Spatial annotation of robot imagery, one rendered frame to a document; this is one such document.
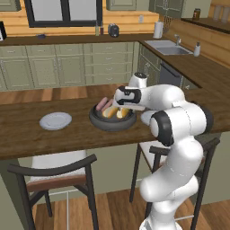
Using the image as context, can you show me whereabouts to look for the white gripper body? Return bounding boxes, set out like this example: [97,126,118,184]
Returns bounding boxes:
[111,99,146,112]

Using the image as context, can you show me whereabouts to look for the golden bun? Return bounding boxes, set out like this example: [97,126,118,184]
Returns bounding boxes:
[116,108,130,119]
[102,106,119,119]

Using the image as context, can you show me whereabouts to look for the pink sausage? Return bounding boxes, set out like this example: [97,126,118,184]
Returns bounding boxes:
[96,96,109,111]
[102,99,115,111]

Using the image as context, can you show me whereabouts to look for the dark grey bowl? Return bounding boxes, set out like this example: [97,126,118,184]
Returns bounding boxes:
[88,102,138,132]

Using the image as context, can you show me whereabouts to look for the grey plate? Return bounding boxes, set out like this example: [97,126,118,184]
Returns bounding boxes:
[39,111,73,131]

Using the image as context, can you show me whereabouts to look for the green cupboards beside dishwasher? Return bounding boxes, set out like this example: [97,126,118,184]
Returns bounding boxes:
[137,44,163,87]

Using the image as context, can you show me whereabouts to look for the dark wooden stool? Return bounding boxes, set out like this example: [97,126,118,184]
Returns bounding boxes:
[6,149,100,230]
[128,137,221,230]

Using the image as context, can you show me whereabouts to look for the dark dishwasher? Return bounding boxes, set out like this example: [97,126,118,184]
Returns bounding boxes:
[158,60,184,88]

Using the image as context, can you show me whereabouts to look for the steel sink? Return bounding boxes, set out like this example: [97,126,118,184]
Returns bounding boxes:
[144,40,194,57]

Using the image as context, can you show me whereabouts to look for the green base cupboard run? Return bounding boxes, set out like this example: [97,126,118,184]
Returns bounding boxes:
[0,41,140,92]

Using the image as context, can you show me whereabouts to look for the dark toaster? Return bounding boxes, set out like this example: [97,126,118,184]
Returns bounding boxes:
[107,22,120,39]

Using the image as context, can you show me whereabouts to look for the white paper towel roll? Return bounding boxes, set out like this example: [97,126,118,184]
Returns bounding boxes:
[153,21,165,40]

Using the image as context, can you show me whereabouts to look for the steel tap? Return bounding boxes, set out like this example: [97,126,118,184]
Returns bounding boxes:
[173,33,182,47]

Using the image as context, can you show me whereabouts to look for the white soap dispenser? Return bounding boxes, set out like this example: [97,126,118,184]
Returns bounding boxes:
[193,40,202,58]

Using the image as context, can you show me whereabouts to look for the black framed window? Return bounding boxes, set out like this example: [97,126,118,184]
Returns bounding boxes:
[23,0,104,29]

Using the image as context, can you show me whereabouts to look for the brown jar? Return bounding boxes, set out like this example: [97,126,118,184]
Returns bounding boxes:
[192,7,201,22]

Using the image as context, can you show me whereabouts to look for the clear glass jar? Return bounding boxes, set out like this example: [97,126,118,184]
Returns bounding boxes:
[213,4,223,22]
[221,6,230,24]

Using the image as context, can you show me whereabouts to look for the black and white appliance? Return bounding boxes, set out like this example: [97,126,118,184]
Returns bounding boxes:
[0,21,8,42]

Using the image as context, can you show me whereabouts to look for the green wall cupboard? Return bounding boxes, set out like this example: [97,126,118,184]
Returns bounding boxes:
[0,0,22,13]
[148,0,212,20]
[105,0,151,12]

